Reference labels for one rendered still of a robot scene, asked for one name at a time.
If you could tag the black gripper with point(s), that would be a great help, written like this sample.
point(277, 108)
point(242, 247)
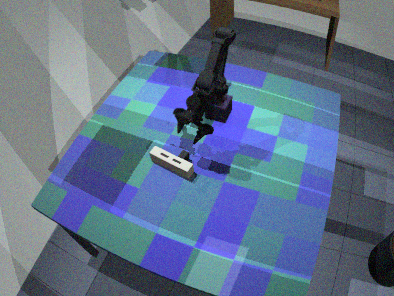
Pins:
point(203, 129)

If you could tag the black two-prong plug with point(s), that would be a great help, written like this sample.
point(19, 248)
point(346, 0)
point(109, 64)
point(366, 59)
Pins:
point(184, 155)

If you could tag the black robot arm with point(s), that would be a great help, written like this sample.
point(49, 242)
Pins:
point(212, 80)

